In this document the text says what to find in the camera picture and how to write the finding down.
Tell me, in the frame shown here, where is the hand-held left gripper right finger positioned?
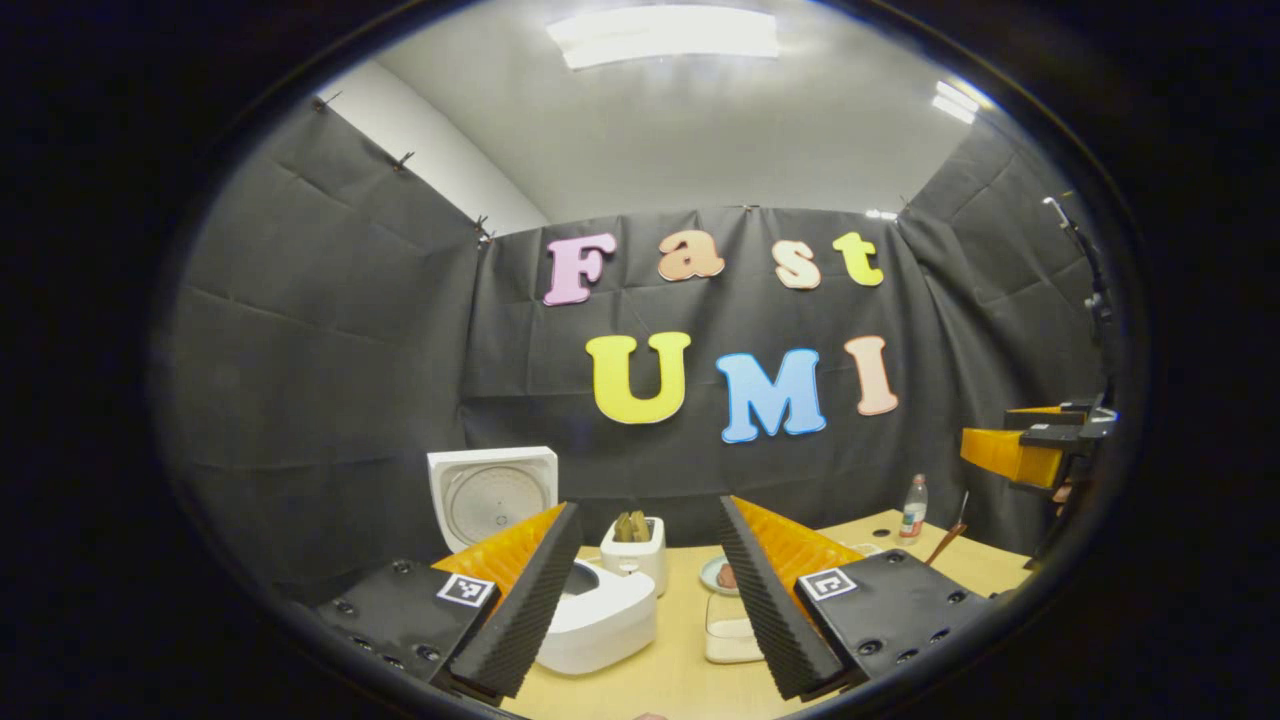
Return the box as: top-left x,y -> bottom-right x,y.
718,495 -> 1001,701

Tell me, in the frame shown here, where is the large ceiling light panel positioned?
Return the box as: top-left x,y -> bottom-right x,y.
547,5 -> 781,71

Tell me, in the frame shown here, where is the white rice cooker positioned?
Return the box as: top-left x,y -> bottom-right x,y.
427,446 -> 659,676

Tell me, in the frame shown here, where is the clear glass rice container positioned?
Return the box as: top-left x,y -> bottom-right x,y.
704,592 -> 766,665

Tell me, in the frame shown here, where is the small ceiling light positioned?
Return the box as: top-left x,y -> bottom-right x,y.
932,80 -> 981,126

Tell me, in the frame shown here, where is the clear plastic water bottle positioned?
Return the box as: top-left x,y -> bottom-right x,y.
898,474 -> 929,544

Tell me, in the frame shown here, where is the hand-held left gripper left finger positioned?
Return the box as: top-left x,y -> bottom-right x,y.
315,502 -> 583,699

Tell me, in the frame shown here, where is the brown wooden spoon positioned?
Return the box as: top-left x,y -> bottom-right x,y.
925,520 -> 968,566

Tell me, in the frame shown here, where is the white toaster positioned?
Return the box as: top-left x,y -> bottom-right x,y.
600,518 -> 668,598

